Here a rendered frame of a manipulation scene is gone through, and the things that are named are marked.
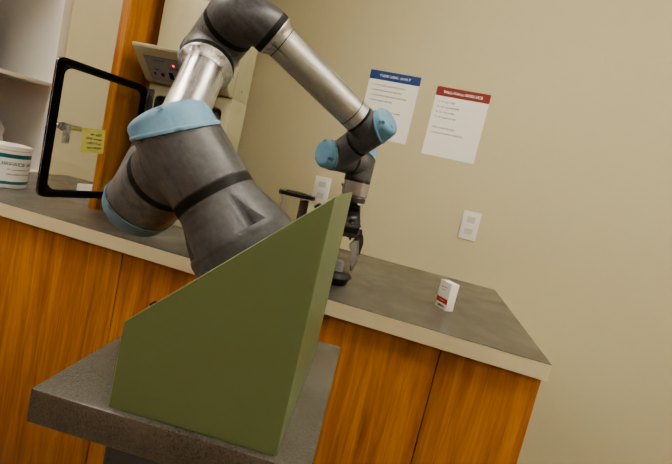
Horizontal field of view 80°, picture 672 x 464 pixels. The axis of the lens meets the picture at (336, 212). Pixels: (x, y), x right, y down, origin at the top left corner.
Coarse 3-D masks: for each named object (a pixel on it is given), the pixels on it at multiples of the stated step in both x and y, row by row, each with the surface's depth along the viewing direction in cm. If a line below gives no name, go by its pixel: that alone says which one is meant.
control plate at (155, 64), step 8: (144, 56) 129; (152, 56) 128; (152, 64) 130; (160, 64) 129; (168, 64) 128; (176, 64) 127; (152, 72) 133; (160, 72) 132; (168, 72) 130; (176, 72) 129; (168, 80) 133
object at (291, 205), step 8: (288, 192) 111; (296, 192) 120; (280, 200) 114; (288, 200) 111; (296, 200) 111; (304, 200) 112; (312, 200) 113; (288, 208) 112; (296, 208) 112; (304, 208) 113; (296, 216) 112
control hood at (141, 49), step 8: (136, 48) 127; (144, 48) 126; (152, 48) 125; (160, 48) 125; (168, 48) 124; (160, 56) 127; (168, 56) 126; (176, 56) 125; (144, 64) 131; (144, 72) 134; (152, 80) 136; (160, 80) 134; (232, 80) 130; (224, 88) 128; (232, 88) 131; (224, 96) 132; (232, 96) 132
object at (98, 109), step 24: (72, 72) 113; (72, 96) 115; (96, 96) 121; (120, 96) 128; (72, 120) 116; (96, 120) 123; (120, 120) 130; (72, 144) 118; (96, 144) 125; (120, 144) 133; (72, 168) 120; (96, 168) 127
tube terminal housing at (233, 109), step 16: (176, 0) 135; (192, 0) 134; (176, 16) 135; (192, 16) 134; (160, 32) 137; (176, 32) 136; (176, 48) 136; (240, 64) 132; (240, 80) 135; (160, 96) 139; (240, 96) 137; (224, 112) 133; (240, 112) 140; (224, 128) 134; (240, 128) 143; (176, 224) 139
